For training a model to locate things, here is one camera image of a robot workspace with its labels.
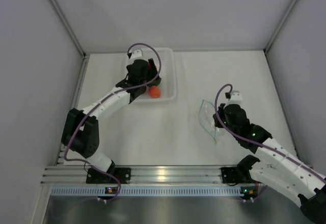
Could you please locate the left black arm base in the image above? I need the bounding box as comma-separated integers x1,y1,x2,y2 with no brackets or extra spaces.
86,167,131,184

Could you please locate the fake green lime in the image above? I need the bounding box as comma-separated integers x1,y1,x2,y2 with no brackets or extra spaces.
148,78,161,87

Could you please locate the white slotted cable duct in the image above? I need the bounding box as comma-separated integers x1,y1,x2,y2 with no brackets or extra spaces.
50,185,259,197

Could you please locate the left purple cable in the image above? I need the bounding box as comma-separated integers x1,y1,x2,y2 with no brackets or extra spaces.
63,42,164,194

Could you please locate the purple cable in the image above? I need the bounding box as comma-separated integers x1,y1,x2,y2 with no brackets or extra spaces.
214,83,326,184
63,42,164,194

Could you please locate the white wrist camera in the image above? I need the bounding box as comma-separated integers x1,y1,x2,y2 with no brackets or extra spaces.
225,91,242,106
127,49,143,60

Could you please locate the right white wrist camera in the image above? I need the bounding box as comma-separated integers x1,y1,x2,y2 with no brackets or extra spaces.
225,91,242,106

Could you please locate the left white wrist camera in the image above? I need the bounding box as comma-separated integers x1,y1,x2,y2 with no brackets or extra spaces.
127,49,143,60

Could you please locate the fake orange peach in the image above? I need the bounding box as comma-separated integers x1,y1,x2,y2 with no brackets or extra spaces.
148,86,161,99

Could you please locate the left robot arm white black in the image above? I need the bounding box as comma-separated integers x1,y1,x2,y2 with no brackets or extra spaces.
61,58,160,183

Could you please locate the clear zip top bag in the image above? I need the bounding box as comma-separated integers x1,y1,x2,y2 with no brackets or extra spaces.
198,100,226,144

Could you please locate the aluminium mounting rail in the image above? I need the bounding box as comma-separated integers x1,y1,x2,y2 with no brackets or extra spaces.
41,165,234,185

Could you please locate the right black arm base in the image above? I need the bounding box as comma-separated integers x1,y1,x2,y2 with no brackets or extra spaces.
221,167,251,185

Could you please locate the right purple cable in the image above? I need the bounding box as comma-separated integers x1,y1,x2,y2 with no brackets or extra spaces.
214,83,326,184

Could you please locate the white plastic basket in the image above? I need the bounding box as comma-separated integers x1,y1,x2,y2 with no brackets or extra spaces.
134,47,177,103

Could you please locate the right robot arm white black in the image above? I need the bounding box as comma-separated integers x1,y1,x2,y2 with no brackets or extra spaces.
213,103,325,223

